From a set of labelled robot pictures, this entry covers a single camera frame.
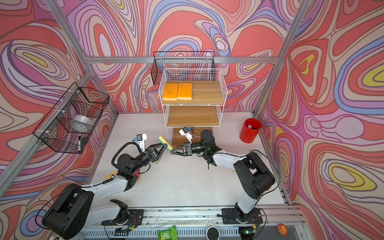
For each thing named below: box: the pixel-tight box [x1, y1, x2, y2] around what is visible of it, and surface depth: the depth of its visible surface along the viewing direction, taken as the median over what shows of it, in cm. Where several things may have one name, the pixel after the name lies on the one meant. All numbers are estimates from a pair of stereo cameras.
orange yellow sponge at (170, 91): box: [162, 83, 179, 101], surface depth 72 cm
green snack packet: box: [157, 225, 178, 240], surface depth 70 cm
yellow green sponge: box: [158, 134, 173, 153], surface depth 71 cm
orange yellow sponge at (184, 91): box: [177, 82, 193, 100], surface depth 72 cm
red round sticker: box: [277, 223, 289, 237], surface depth 72 cm
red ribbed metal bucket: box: [239, 118, 262, 144], surface depth 101 cm
